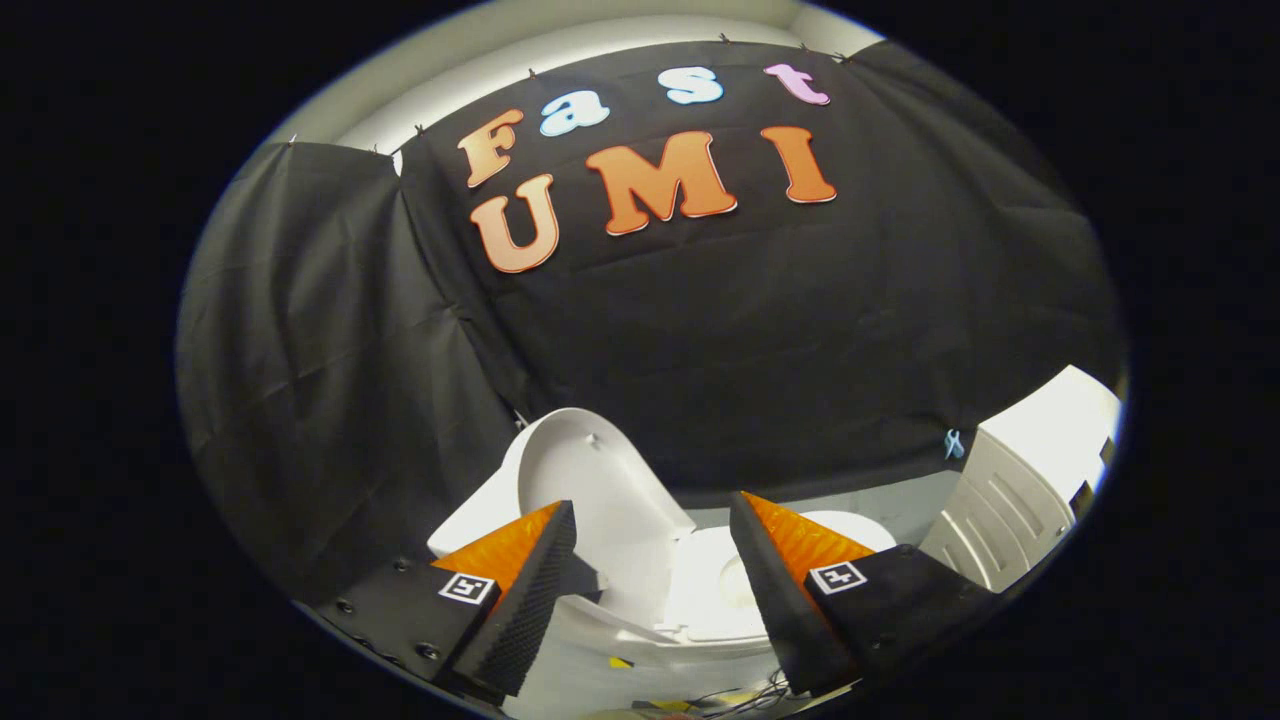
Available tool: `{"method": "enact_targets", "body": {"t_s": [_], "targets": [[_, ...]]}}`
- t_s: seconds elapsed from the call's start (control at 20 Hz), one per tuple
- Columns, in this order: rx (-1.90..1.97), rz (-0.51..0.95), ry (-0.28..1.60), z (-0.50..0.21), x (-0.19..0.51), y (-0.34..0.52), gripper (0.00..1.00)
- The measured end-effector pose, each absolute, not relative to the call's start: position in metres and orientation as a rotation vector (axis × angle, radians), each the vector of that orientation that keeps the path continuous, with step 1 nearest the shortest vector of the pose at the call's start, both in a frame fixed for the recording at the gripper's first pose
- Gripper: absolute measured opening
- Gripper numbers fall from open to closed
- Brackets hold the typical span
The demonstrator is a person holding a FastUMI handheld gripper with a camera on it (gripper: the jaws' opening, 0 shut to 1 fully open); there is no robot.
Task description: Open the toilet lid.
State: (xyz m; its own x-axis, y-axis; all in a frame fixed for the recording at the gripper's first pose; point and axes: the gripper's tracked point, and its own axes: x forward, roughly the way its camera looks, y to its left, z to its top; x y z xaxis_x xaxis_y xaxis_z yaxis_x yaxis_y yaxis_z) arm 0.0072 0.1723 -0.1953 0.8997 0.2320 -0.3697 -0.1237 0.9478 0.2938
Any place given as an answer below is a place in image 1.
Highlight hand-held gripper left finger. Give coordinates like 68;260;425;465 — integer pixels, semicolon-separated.
293;500;580;699

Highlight black backdrop cloth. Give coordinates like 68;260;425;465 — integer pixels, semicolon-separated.
178;40;1127;603

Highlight white toilet seat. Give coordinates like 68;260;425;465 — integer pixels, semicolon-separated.
655;510;898;646

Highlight white panelled cabinet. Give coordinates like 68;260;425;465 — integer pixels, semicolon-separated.
918;364;1123;593

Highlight yellow black floor tape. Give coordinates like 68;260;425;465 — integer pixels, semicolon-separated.
608;655;693;715

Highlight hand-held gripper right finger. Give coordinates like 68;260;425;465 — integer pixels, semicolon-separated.
727;490;1002;699

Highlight tangled black cables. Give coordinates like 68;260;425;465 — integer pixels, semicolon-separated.
688;670;793;717

